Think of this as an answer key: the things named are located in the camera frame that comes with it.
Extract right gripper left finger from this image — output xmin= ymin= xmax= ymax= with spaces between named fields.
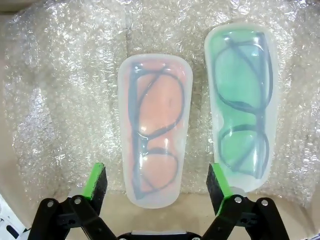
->
xmin=29 ymin=162 xmax=123 ymax=240

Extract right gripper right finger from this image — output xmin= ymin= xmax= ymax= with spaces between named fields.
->
xmin=199 ymin=162 xmax=288 ymax=240

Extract clear green glasses case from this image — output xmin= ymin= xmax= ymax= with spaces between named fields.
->
xmin=203 ymin=23 xmax=278 ymax=194

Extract clear orange glasses case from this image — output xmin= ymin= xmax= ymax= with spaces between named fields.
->
xmin=117 ymin=55 xmax=194 ymax=209

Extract black glasses in orange case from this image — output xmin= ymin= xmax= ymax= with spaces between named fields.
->
xmin=129 ymin=63 xmax=186 ymax=200

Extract black glasses in green case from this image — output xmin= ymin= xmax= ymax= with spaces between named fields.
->
xmin=213 ymin=33 xmax=274 ymax=180

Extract clear bubble wrap sheet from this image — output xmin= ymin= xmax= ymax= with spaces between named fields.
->
xmin=0 ymin=0 xmax=320 ymax=210

